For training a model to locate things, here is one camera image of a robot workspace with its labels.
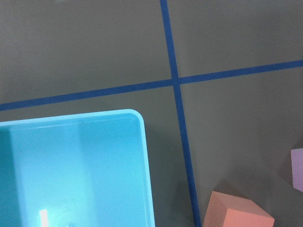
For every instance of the lilac foam block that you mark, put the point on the lilac foam block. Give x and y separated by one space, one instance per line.
297 168

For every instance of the orange foam block left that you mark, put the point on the orange foam block left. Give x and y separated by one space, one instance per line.
231 211

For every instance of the cyan plastic bin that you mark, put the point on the cyan plastic bin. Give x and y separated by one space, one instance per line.
80 170

